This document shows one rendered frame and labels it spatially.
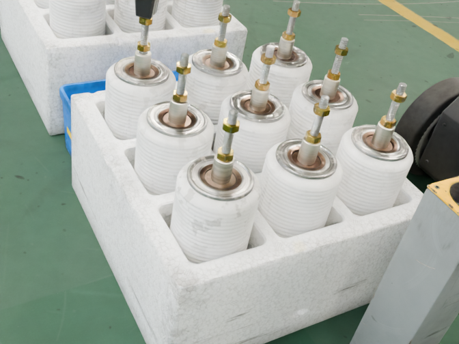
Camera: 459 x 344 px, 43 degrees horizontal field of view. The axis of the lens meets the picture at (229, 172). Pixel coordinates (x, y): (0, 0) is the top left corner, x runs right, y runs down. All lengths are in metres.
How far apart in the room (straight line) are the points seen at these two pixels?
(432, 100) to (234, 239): 0.56
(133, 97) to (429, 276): 0.43
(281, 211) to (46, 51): 0.51
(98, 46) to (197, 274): 0.52
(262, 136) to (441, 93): 0.45
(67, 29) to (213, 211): 0.54
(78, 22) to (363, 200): 0.57
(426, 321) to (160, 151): 0.36
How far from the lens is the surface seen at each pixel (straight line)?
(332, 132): 0.82
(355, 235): 0.73
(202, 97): 0.84
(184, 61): 0.68
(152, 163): 0.72
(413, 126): 1.09
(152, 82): 0.79
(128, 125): 0.81
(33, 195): 0.98
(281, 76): 0.89
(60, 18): 1.05
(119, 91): 0.79
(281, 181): 0.67
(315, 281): 0.76
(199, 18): 1.13
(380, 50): 1.66
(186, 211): 0.63
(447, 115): 1.07
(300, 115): 0.82
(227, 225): 0.63
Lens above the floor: 0.66
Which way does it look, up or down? 38 degrees down
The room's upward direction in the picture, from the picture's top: 12 degrees clockwise
